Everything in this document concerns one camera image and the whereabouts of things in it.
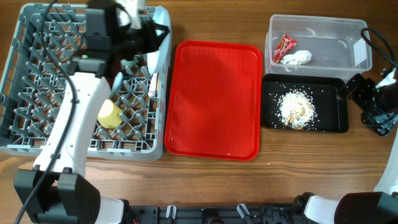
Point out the rice food scraps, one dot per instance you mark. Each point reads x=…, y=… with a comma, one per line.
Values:
x=294, y=109

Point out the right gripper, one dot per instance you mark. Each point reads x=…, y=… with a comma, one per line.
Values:
x=382, y=124

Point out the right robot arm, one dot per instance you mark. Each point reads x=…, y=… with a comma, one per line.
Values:
x=378, y=206

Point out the yellow plastic cup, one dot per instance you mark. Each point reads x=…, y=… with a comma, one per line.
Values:
x=109, y=115

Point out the black waste tray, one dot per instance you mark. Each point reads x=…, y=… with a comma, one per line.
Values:
x=331, y=108

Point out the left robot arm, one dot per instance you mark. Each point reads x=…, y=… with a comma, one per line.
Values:
x=55, y=189

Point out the clear plastic bin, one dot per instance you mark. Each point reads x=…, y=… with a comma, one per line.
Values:
x=336, y=45

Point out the red sauce packet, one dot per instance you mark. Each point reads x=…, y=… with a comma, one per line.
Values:
x=286, y=44

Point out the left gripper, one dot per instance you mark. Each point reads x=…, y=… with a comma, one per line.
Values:
x=153, y=32

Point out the clear plastic wrapper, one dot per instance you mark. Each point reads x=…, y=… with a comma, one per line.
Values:
x=300, y=57

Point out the large pale blue plate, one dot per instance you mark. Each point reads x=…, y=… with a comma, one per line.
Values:
x=156, y=60

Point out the mint green bowl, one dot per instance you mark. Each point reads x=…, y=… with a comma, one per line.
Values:
x=133, y=61

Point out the white plastic fork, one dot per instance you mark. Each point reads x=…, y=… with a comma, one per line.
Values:
x=153, y=85

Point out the red plastic tray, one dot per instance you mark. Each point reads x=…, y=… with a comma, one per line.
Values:
x=215, y=101

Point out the grey dishwasher rack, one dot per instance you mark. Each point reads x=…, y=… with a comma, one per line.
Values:
x=32, y=90

